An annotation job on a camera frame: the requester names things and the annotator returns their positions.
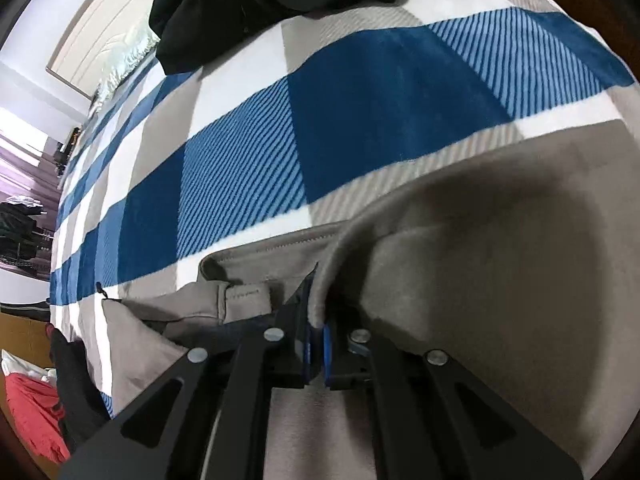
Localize black bag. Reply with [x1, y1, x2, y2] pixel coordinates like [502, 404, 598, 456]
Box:
[52, 125, 84, 177]

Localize white satin pillow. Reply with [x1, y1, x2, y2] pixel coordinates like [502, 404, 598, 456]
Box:
[91, 24, 162, 112]

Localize brown zip jacket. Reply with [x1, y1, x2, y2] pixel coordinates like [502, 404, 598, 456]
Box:
[100, 120, 640, 480]

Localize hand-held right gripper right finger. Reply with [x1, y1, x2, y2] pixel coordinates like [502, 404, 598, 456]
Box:
[322, 324, 584, 480]

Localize blue checkered blanket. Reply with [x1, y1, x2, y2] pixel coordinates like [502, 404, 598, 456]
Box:
[49, 0, 640, 413]

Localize pile of black clothes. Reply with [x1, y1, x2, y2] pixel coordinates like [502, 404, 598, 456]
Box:
[148, 0, 482, 75]

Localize hanging dark clothes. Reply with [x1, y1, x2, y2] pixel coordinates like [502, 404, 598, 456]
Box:
[0, 197, 57, 279]

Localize black folded garment red stripes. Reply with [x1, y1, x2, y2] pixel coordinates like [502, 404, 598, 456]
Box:
[46, 324, 114, 457]

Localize white bed headboard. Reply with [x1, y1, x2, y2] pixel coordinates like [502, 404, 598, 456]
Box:
[46, 0, 192, 104]

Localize purple curtain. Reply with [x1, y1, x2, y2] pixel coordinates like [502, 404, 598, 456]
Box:
[0, 130, 66, 202]

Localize red cloth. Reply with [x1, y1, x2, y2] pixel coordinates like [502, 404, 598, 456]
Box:
[4, 371, 72, 464]

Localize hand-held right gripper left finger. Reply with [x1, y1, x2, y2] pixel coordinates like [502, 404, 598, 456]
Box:
[57, 261, 321, 480]

